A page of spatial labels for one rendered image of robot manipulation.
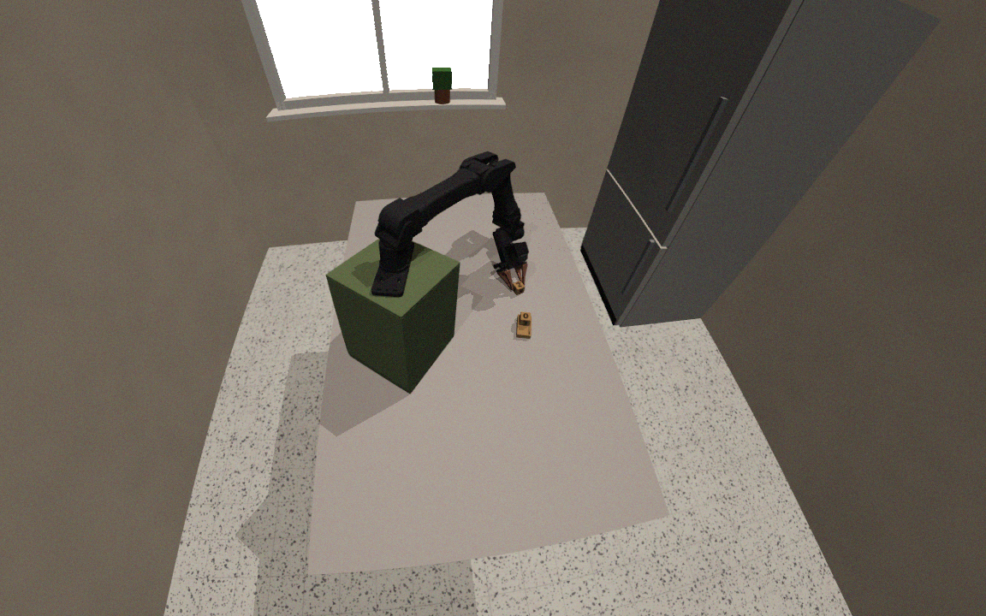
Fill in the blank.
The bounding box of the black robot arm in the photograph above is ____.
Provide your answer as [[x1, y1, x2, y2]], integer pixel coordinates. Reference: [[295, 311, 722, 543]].
[[371, 151, 529, 297]]

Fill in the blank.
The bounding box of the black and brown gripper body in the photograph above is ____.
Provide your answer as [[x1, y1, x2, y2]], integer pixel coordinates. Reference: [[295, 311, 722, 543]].
[[493, 245, 527, 272]]

